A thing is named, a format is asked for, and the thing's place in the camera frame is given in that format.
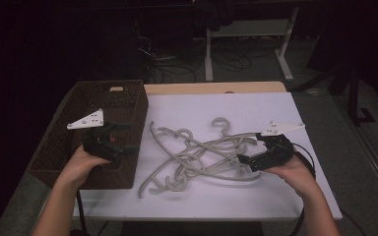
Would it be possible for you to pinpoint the person's left hand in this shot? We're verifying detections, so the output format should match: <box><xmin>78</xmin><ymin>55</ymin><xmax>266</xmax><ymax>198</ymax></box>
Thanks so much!
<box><xmin>54</xmin><ymin>145</ymin><xmax>112</xmax><ymax>192</ymax></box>

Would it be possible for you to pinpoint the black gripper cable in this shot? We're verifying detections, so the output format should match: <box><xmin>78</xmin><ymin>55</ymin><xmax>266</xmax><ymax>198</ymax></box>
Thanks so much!
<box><xmin>288</xmin><ymin>142</ymin><xmax>317</xmax><ymax>236</ymax></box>
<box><xmin>76</xmin><ymin>189</ymin><xmax>90</xmax><ymax>236</ymax></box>

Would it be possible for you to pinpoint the black metal stand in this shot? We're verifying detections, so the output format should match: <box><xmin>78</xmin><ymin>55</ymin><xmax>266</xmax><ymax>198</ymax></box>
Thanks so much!
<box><xmin>291</xmin><ymin>57</ymin><xmax>377</xmax><ymax>127</ymax></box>

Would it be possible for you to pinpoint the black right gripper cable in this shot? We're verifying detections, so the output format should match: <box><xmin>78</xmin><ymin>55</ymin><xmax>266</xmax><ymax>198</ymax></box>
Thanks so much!
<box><xmin>288</xmin><ymin>142</ymin><xmax>317</xmax><ymax>236</ymax></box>

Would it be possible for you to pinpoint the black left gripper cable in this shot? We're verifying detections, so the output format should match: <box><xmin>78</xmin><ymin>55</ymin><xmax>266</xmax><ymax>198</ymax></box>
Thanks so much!
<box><xmin>76</xmin><ymin>189</ymin><xmax>90</xmax><ymax>236</ymax></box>

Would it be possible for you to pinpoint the tangle of black floor cables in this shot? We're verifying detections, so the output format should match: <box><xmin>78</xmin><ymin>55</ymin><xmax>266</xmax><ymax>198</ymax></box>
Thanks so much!
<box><xmin>137</xmin><ymin>32</ymin><xmax>254</xmax><ymax>84</ymax></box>

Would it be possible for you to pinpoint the white metal desk frame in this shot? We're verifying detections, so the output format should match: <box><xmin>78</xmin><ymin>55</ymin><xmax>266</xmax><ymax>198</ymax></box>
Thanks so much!
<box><xmin>204</xmin><ymin>6</ymin><xmax>300</xmax><ymax>83</ymax></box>

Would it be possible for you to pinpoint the brown woven basket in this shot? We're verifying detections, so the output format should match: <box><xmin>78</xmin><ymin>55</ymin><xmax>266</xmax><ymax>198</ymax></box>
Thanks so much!
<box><xmin>28</xmin><ymin>79</ymin><xmax>150</xmax><ymax>191</ymax></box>

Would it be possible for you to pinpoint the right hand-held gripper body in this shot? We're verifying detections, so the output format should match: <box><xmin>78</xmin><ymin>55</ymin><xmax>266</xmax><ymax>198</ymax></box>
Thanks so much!
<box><xmin>249</xmin><ymin>121</ymin><xmax>306</xmax><ymax>172</ymax></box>

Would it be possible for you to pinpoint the person's right hand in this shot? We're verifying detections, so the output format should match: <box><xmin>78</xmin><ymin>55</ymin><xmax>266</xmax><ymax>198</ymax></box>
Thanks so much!
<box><xmin>264</xmin><ymin>154</ymin><xmax>320</xmax><ymax>200</ymax></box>

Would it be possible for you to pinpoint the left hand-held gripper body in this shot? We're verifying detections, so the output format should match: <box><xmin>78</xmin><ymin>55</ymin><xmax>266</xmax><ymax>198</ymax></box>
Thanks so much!
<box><xmin>67</xmin><ymin>108</ymin><xmax>126</xmax><ymax>162</ymax></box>

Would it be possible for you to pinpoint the white table mat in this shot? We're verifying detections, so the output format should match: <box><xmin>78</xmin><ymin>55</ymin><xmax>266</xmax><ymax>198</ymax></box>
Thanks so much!
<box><xmin>73</xmin><ymin>91</ymin><xmax>343</xmax><ymax>221</ymax></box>

